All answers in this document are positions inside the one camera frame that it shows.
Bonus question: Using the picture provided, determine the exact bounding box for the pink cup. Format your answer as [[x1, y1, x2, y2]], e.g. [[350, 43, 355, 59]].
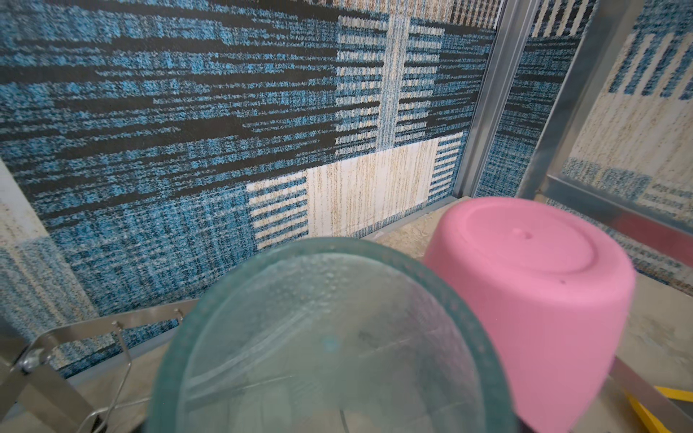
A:
[[423, 198, 636, 432]]

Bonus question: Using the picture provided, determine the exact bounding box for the teal cup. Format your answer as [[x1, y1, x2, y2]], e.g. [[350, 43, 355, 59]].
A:
[[144, 237, 520, 432]]

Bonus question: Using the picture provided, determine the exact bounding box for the yellow calculator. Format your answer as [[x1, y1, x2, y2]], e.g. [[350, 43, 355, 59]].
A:
[[626, 385, 693, 433]]

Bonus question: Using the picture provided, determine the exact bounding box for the silver metal dish rack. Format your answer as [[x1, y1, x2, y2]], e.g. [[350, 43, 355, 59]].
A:
[[0, 0, 693, 433]]

